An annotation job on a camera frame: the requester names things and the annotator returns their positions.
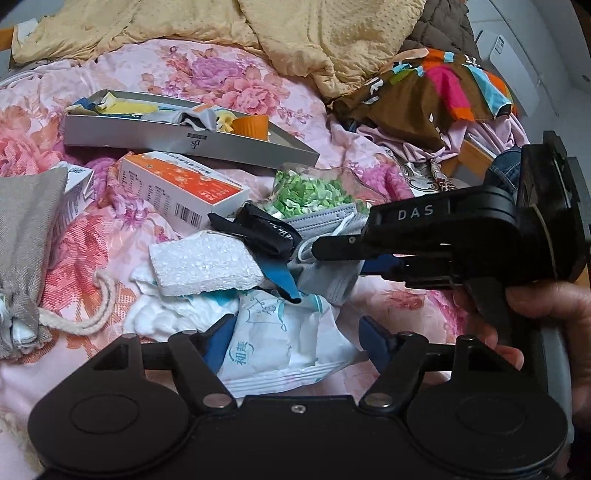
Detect white wipe packet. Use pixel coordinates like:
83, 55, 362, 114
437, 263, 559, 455
217, 288, 365, 398

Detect white foam block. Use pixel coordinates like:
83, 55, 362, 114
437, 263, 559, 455
148, 231, 264, 297

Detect brown quilted blanket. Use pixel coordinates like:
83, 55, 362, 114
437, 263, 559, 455
402, 0, 481, 58

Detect grey drawstring pouch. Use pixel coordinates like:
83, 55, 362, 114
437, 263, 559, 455
0, 166, 116, 361

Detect small white teal box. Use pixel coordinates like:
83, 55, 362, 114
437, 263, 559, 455
48, 161, 95, 241

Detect black and blue sock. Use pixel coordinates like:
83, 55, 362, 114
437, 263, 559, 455
208, 202, 303, 304

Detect colourful patterned brown garment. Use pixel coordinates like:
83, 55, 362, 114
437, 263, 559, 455
332, 46, 518, 153

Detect yellow dotted blanket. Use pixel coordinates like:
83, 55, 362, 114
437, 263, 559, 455
11, 0, 428, 100

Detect white air conditioner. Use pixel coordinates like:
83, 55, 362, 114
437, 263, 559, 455
473, 0, 541, 116

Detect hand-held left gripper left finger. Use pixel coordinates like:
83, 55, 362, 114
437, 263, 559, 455
78, 314, 238, 411

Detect white fluffy towel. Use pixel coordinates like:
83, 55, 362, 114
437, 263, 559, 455
124, 268, 241, 342

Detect grey face mask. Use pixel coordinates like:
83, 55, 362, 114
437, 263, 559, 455
284, 203, 370, 306

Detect clear bag of green pieces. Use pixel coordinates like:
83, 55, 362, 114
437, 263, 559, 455
259, 164, 389, 220

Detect pink floral bedsheet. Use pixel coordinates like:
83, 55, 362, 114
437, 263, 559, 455
0, 39, 481, 462

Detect grey box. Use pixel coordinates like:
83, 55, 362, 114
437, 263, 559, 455
64, 90, 320, 169

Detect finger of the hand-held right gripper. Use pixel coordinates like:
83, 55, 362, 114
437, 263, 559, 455
360, 255, 403, 278
311, 231, 372, 264

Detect person's right hand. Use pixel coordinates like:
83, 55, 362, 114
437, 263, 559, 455
455, 279, 591, 370

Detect orange cup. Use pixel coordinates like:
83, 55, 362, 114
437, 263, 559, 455
231, 114, 271, 140

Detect orange and white medicine box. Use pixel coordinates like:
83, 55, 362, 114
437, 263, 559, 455
117, 151, 245, 229

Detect light pink garment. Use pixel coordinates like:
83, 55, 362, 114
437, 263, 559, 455
355, 113, 529, 172

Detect blue jeans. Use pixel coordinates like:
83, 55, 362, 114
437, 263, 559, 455
485, 150, 525, 195

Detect wooden board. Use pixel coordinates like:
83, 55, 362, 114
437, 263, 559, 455
455, 134, 497, 178

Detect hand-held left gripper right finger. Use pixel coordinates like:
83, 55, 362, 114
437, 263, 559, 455
359, 316, 518, 410

